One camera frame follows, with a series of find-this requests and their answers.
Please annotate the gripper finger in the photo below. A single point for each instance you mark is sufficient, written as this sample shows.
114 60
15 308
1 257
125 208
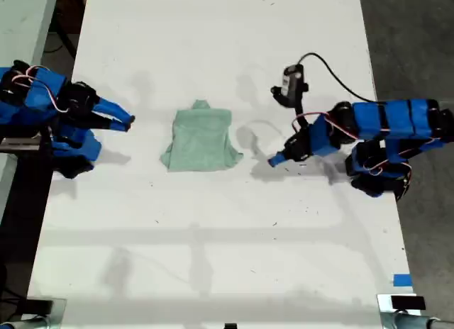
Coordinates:
280 157
283 161
113 111
106 124

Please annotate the black camera box white label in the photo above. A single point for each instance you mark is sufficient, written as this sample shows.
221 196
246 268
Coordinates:
292 82

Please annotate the pale green T-shirt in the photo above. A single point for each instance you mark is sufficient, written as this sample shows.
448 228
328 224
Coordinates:
200 141

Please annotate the short blue tape piece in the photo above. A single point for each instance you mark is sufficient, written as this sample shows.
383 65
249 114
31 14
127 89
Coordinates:
402 280

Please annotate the black camera stalk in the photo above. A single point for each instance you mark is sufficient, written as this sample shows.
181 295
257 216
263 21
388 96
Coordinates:
299 114

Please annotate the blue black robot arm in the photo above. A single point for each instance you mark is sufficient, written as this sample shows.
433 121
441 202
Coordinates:
39 95
390 120

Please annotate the small black box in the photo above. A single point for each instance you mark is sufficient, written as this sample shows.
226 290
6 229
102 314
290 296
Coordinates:
39 306
408 302

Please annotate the grey metal pipe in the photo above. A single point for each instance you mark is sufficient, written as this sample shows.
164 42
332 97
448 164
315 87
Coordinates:
25 323
418 323

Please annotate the silver metal bracket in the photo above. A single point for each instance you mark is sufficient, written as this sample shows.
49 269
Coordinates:
384 307

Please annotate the white side table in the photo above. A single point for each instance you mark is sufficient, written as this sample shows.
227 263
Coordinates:
17 24

